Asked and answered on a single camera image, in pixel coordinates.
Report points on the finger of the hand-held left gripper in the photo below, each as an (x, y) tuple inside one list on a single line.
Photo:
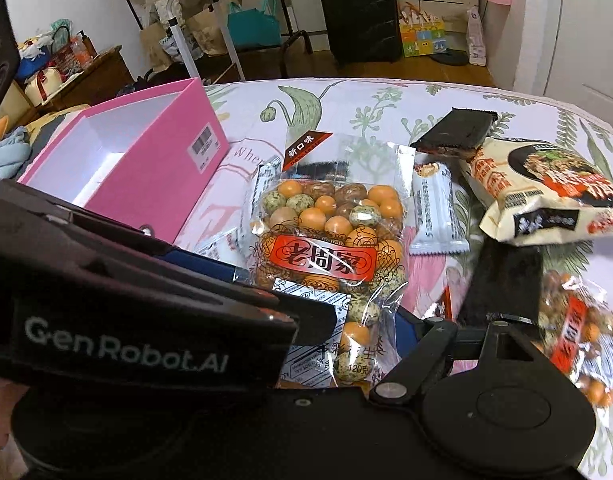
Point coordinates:
[(201, 263), (136, 345)]

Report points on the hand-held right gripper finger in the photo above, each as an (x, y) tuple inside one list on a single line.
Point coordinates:
[(405, 331)]

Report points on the pink cardboard box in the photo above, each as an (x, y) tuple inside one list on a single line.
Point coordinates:
[(151, 170)]

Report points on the clear bag of coated peanuts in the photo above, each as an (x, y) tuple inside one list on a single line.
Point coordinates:
[(326, 255), (581, 330)]

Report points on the black snack packet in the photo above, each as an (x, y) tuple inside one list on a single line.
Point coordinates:
[(506, 280), (456, 132)]

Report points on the small red white packet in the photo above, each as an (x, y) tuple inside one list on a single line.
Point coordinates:
[(444, 305)]

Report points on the red basket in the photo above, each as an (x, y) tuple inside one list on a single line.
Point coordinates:
[(69, 55)]

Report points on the light blue cloth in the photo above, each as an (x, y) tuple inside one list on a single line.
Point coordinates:
[(6, 150)]

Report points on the wooden cabinet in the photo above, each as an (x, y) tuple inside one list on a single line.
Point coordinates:
[(91, 80)]

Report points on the white snack bar packet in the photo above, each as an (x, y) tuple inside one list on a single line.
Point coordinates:
[(436, 210)]

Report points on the brown paper bag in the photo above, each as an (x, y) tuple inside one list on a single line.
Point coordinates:
[(154, 45), (206, 30)]

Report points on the cream instant noodle packet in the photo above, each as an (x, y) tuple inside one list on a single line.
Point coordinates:
[(536, 200)]

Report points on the white folding table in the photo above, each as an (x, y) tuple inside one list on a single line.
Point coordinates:
[(186, 55)]

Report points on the floral bedsheet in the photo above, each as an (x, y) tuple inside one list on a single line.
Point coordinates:
[(366, 105)]

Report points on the teal shopping bag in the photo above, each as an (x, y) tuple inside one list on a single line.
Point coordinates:
[(254, 22)]

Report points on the black round base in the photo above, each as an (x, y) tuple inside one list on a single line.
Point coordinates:
[(451, 57)]

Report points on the colourful patterned box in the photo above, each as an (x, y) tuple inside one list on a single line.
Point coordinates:
[(424, 35)]

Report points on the black suitcase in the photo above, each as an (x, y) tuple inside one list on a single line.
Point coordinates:
[(359, 10)]

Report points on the white plastic bag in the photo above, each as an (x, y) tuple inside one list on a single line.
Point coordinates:
[(476, 35)]

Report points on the white door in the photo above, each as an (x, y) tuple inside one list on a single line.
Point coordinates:
[(576, 20)]

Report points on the black metal frame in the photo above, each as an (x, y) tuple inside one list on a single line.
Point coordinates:
[(296, 42)]

